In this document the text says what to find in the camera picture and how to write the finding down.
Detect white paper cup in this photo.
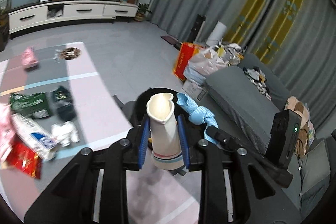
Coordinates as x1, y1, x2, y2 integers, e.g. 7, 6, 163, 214
146, 93, 184, 170

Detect blue cloth wipe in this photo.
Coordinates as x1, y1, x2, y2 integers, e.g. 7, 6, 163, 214
177, 93, 219, 145

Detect white cups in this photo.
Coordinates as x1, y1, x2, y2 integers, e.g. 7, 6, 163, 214
51, 121, 80, 147

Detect dark green snack packet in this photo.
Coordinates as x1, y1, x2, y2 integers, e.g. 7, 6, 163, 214
51, 86, 76, 122

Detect white blue carton box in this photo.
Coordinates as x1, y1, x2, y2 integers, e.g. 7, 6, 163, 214
11, 114, 58, 161

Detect green snack bag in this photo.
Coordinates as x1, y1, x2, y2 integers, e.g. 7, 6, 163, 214
9, 93, 52, 119

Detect red cigarette pack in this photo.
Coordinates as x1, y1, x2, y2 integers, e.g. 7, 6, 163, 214
6, 139, 42, 179

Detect pink plastic bag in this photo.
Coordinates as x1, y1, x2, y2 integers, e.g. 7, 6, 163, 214
21, 46, 39, 69

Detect black round trash bin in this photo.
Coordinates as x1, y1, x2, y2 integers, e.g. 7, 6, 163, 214
133, 87, 208, 140

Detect grey sofa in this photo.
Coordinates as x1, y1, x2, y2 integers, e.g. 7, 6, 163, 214
202, 53, 335, 219

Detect pink checked floor mat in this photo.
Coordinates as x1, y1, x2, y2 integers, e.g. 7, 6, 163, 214
1, 42, 199, 223

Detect clothes pile on sofa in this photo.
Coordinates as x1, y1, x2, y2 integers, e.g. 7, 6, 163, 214
243, 67, 272, 100

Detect white plastic bag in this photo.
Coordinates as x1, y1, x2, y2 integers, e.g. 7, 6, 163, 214
183, 48, 230, 85

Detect red shopping bag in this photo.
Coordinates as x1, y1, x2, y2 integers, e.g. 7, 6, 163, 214
173, 42, 204, 81

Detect white roll by curtain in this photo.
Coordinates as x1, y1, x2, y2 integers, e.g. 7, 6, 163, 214
206, 21, 227, 47

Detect black standing vacuum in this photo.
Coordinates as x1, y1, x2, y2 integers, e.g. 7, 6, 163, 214
187, 0, 212, 43

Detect grey yellow curtain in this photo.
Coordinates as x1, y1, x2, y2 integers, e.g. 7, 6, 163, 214
151, 0, 335, 128

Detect potted plant on floor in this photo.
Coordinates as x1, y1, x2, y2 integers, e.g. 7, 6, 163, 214
135, 3, 152, 22

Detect white tv cabinet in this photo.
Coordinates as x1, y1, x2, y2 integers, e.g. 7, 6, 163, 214
9, 0, 138, 34

